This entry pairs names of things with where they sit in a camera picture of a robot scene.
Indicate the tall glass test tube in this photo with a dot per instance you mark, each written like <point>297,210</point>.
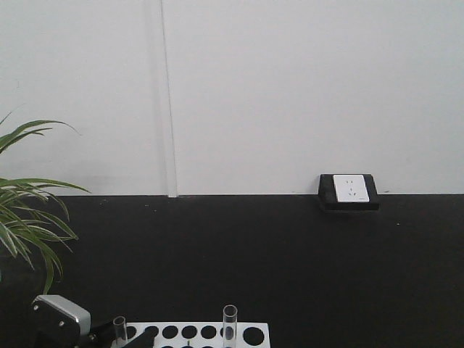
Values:
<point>230,314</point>

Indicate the short glass test tube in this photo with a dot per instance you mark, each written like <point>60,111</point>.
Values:
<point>121,337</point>

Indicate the white wall socket black base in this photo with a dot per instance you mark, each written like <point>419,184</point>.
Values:
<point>348,193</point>

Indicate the green potted plant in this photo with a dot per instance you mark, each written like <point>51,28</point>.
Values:
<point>24,227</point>

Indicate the white test tube rack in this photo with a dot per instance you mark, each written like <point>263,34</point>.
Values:
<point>200,334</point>

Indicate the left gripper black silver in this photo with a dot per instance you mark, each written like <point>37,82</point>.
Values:
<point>65,322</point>

